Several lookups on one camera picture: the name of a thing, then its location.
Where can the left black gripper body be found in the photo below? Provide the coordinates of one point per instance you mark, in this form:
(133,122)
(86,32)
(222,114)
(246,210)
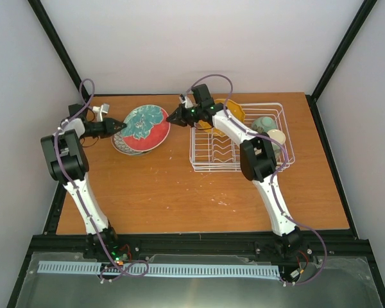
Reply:
(104,131)

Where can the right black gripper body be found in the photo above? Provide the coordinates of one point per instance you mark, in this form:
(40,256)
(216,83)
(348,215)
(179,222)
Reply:
(191,116)

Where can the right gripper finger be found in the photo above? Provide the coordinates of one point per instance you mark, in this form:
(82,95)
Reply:
(177,113)
(178,121)

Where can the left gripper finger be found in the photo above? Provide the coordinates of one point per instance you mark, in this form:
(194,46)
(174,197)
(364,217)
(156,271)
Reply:
(116,129)
(116,123)

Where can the white bottom plate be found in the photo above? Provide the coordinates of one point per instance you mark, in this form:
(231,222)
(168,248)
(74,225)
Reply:
(120,145)

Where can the red teal patterned plate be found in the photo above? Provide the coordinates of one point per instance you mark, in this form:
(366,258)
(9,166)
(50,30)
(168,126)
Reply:
(146,128)

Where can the orange dotted plate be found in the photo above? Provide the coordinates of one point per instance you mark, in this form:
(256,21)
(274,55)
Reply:
(236,111)

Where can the mint green floral bowl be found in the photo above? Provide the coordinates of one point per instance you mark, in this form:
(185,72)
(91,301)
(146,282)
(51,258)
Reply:
(263,124)

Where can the cream dragon mug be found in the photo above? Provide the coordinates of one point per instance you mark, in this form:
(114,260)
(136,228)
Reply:
(280,138)

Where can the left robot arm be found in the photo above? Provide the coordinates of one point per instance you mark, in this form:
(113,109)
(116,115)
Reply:
(68,165)

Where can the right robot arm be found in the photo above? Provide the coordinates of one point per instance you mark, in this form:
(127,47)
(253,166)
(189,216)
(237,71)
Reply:
(261,158)

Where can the metal front panel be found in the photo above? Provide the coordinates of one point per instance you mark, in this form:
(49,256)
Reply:
(338,282)

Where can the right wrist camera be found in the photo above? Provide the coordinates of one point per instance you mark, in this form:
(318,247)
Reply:
(185,101)

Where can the white wire dish rack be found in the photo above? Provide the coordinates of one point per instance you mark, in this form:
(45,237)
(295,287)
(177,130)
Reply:
(209,152)

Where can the left black frame post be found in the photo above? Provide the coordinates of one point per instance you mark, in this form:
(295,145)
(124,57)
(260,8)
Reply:
(55,40)

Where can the black frame post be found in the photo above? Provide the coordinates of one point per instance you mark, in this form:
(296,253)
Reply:
(55,40)
(349,36)

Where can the light blue cable duct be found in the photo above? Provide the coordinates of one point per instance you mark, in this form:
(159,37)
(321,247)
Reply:
(163,270)

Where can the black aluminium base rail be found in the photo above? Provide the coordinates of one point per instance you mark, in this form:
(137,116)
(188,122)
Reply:
(257,246)

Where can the right black frame post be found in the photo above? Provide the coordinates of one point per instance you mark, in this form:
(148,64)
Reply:
(349,36)

